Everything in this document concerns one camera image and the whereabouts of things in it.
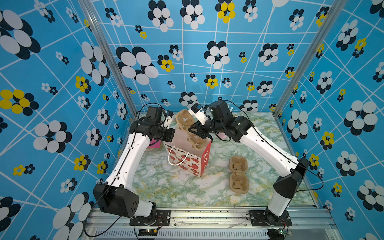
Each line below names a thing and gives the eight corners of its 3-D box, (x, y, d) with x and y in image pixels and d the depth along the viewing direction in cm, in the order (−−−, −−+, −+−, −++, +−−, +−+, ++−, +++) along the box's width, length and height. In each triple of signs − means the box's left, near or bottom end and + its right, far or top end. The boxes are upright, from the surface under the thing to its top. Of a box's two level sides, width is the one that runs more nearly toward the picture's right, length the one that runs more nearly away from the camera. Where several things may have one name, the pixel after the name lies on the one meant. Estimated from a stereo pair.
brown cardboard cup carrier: (228, 192, 83) (230, 189, 79) (229, 159, 96) (230, 155, 92) (246, 195, 82) (249, 192, 78) (244, 161, 95) (247, 157, 91)
